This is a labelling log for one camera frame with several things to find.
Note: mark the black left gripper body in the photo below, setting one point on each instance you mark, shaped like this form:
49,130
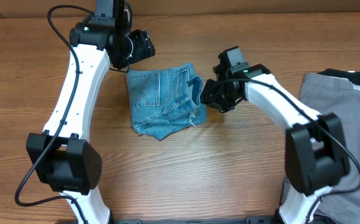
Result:
134,49

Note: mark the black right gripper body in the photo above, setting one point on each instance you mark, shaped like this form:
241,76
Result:
220,95

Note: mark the light blue denim jeans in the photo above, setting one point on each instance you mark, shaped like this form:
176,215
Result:
165,101

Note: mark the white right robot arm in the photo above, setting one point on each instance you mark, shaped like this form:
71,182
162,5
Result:
315,159

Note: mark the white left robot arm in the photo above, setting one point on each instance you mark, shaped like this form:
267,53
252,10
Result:
61,155

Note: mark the grey folded garment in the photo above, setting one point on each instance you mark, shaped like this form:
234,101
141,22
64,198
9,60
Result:
338,95

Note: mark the brown cardboard back panel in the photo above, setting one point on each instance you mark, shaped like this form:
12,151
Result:
39,8

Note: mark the black folded garment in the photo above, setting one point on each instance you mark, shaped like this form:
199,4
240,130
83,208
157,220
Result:
353,77

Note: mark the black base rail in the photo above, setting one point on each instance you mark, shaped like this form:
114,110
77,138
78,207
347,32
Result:
246,220

